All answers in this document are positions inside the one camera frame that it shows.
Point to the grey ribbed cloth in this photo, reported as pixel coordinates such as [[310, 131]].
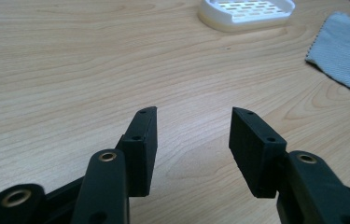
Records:
[[343, 53]]

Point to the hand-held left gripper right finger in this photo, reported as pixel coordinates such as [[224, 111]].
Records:
[[255, 155]]

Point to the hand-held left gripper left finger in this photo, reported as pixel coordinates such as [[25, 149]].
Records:
[[140, 155]]

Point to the white slotted soap dish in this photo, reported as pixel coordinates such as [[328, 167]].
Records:
[[245, 14]]

